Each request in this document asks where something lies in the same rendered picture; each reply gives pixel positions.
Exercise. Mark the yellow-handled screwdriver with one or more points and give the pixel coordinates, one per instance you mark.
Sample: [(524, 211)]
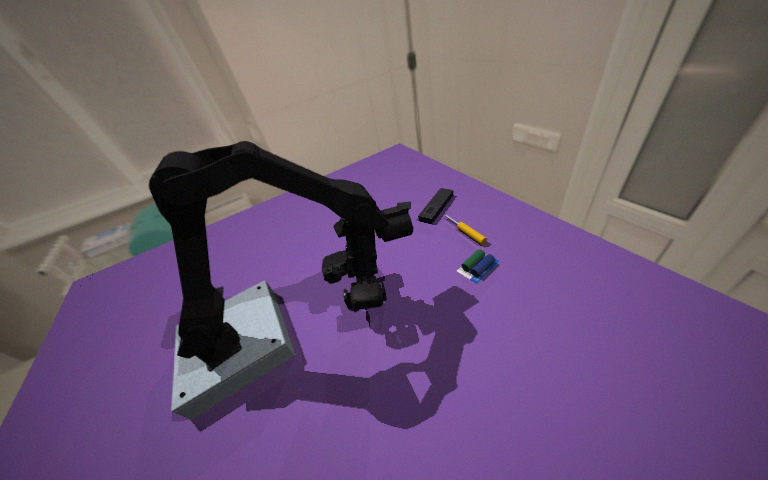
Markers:
[(469, 231)]

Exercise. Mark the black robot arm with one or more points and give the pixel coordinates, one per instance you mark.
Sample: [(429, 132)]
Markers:
[(180, 187)]

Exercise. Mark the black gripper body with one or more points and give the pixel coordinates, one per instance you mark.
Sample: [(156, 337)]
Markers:
[(367, 293)]

